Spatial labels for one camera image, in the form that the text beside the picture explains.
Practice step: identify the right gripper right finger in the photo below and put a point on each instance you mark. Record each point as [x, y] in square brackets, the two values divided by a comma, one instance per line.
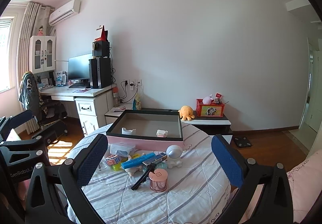
[275, 203]

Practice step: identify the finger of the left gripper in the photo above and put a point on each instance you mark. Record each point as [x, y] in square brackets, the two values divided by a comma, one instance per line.
[23, 150]
[12, 122]

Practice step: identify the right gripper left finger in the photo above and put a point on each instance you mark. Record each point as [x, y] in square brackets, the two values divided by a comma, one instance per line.
[43, 203]

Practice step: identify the blue plastic tube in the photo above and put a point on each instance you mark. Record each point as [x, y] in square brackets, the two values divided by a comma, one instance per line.
[136, 161]

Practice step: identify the rose gold candle jar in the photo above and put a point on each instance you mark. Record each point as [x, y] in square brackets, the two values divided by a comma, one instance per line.
[159, 180]

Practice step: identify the teal round case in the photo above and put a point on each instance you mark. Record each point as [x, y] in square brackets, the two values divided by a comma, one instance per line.
[162, 165]

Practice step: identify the dark blue long box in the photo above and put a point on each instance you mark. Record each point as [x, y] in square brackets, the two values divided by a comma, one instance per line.
[155, 159]

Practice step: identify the white astronaut figurine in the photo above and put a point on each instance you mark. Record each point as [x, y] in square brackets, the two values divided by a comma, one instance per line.
[174, 153]

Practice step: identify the clear dental flosser box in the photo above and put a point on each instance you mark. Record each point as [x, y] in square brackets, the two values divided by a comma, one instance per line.
[122, 149]

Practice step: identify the pink pillow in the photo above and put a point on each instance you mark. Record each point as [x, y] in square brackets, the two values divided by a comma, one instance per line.
[305, 185]

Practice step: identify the black office chair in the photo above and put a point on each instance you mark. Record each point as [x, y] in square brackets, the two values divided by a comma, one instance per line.
[45, 111]

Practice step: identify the yellow green packet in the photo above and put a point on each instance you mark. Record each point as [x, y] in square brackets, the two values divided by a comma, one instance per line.
[117, 166]

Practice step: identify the black floor scale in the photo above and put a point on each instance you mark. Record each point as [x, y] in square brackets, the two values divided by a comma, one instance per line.
[242, 142]

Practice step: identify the striped white bed quilt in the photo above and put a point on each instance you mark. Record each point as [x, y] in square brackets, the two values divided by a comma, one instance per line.
[196, 192]

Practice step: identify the white glass door cabinet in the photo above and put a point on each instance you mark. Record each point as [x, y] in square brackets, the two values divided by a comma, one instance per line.
[42, 54]

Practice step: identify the white desk with drawers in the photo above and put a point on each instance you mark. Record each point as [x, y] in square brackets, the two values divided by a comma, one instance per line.
[91, 104]

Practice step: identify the black computer monitor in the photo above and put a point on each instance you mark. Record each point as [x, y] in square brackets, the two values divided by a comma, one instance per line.
[78, 67]

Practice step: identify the white phone stand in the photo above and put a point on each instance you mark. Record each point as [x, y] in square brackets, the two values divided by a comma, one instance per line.
[125, 131]

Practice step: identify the white low nightstand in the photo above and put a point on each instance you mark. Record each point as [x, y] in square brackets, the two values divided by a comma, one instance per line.
[115, 112]

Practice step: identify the black hair clip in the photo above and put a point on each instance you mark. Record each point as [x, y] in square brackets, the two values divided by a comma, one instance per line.
[144, 177]

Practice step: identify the black white side cabinet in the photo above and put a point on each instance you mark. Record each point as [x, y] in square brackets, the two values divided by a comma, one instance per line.
[211, 125]

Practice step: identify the black computer tower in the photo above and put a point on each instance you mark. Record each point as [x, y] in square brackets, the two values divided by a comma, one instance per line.
[100, 72]

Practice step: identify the red toy crate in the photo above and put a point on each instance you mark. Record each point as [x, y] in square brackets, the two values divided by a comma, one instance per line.
[209, 110]

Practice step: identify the pink storage box green rim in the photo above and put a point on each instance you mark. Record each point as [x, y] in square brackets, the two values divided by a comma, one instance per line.
[146, 123]

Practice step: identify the black speaker box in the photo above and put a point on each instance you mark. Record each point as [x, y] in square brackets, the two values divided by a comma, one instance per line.
[101, 48]

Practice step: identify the pink plush toy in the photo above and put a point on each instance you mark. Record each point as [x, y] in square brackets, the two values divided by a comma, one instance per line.
[207, 100]

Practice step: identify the orange octopus plush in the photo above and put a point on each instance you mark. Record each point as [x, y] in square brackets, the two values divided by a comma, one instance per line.
[186, 113]

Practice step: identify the white air conditioner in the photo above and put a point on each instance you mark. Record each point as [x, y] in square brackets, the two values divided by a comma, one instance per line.
[66, 11]

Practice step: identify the wall power outlets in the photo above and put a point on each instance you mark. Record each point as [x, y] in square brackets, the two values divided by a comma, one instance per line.
[136, 83]

